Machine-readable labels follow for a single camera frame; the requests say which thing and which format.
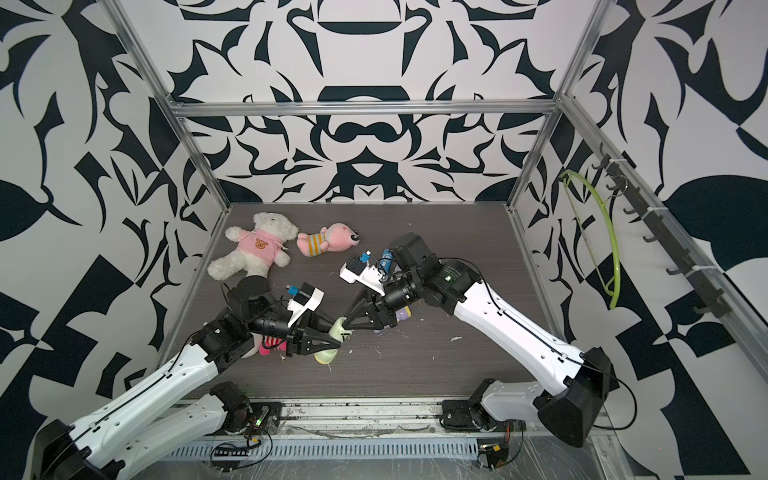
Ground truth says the green flashlight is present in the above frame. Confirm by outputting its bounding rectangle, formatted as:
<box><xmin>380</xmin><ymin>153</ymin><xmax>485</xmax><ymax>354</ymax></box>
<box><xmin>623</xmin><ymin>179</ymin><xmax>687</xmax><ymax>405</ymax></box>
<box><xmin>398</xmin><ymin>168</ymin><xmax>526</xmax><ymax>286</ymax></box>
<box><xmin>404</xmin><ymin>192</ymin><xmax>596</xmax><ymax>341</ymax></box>
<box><xmin>314</xmin><ymin>316</ymin><xmax>353</xmax><ymax>365</ymax></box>

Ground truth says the blue flashlight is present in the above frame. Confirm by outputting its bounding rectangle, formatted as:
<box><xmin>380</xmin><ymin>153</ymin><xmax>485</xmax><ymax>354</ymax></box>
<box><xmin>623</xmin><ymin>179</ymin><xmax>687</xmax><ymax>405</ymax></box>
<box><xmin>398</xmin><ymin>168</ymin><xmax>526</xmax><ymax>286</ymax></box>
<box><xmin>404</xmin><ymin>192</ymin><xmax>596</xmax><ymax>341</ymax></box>
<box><xmin>378</xmin><ymin>249</ymin><xmax>396</xmax><ymax>282</ymax></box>

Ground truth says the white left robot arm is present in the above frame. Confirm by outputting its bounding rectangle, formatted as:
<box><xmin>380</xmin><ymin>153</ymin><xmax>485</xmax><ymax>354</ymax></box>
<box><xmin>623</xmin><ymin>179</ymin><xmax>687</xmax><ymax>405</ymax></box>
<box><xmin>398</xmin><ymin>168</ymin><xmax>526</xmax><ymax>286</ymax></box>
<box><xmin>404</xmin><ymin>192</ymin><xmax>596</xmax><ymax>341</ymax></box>
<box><xmin>30</xmin><ymin>276</ymin><xmax>340</xmax><ymax>479</ymax></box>

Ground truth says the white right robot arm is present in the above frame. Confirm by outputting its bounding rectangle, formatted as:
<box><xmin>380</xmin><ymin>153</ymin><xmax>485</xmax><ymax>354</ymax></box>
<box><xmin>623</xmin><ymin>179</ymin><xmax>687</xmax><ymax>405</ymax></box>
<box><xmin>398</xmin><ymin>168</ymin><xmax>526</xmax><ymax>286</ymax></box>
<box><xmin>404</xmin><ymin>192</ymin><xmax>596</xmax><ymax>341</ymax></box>
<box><xmin>339</xmin><ymin>232</ymin><xmax>617</xmax><ymax>447</ymax></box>

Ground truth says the purple flashlight middle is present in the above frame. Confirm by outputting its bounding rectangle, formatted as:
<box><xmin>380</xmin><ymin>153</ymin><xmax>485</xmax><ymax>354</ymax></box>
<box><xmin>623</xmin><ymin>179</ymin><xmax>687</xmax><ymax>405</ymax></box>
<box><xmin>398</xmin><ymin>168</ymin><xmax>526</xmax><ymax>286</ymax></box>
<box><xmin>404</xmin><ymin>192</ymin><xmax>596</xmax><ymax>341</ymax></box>
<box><xmin>395</xmin><ymin>306</ymin><xmax>412</xmax><ymax>322</ymax></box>

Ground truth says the glasses doll plush toy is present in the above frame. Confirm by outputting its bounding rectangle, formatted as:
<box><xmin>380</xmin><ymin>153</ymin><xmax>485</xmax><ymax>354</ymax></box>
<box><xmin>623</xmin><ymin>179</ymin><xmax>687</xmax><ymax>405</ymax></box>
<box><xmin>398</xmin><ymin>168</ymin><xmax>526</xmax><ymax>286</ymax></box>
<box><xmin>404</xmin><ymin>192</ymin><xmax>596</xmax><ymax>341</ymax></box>
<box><xmin>242</xmin><ymin>333</ymin><xmax>287</xmax><ymax>359</ymax></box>

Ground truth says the pink striped plush toy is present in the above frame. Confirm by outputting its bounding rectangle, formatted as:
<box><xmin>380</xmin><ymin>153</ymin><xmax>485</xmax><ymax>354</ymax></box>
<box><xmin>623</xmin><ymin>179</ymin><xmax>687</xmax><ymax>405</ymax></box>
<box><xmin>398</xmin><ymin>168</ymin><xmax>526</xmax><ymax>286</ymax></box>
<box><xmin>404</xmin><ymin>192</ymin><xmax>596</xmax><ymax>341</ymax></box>
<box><xmin>296</xmin><ymin>223</ymin><xmax>360</xmax><ymax>257</ymax></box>

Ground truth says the white teddy pink shirt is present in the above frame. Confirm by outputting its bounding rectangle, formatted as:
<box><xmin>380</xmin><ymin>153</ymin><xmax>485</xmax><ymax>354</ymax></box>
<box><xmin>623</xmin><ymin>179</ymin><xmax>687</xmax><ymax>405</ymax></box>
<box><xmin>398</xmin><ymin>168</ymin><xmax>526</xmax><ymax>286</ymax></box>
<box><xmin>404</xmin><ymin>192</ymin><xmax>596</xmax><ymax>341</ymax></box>
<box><xmin>207</xmin><ymin>212</ymin><xmax>299</xmax><ymax>281</ymax></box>

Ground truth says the green curved tube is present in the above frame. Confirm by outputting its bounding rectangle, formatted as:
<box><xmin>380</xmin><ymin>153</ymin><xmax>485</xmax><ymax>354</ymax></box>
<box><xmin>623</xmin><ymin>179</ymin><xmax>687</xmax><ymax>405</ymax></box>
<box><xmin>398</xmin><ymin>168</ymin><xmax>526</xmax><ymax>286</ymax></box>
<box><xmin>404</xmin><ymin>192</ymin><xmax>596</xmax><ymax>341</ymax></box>
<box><xmin>558</xmin><ymin>169</ymin><xmax>622</xmax><ymax>310</ymax></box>

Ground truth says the black hook rack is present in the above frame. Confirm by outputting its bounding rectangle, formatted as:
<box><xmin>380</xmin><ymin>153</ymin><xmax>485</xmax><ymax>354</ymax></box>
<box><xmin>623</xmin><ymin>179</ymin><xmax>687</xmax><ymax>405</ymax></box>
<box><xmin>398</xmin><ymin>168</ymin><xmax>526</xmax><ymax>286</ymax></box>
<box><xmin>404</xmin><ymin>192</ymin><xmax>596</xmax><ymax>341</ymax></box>
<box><xmin>593</xmin><ymin>145</ymin><xmax>732</xmax><ymax>319</ymax></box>

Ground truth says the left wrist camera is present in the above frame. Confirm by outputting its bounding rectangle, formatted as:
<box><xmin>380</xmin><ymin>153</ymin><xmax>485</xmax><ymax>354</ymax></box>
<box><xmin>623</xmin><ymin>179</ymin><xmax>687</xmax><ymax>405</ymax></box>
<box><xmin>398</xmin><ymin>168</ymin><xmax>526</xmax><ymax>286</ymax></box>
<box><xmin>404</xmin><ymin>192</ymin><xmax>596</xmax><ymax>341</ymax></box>
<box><xmin>286</xmin><ymin>282</ymin><xmax>325</xmax><ymax>328</ymax></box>

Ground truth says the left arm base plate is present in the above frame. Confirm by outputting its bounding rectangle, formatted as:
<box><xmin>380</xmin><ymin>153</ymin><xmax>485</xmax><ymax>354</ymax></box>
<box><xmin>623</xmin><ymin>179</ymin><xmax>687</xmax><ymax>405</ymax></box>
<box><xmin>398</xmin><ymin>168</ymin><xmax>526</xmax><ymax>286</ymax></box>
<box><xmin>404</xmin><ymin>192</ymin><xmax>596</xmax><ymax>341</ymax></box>
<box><xmin>205</xmin><ymin>401</ymin><xmax>284</xmax><ymax>437</ymax></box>

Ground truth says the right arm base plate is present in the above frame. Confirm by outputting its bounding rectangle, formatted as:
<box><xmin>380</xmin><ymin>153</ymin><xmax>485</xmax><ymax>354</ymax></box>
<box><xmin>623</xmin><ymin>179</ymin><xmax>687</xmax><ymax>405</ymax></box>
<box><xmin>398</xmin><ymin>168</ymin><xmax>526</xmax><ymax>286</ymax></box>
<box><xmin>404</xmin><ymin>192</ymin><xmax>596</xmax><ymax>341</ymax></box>
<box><xmin>439</xmin><ymin>400</ymin><xmax>527</xmax><ymax>432</ymax></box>

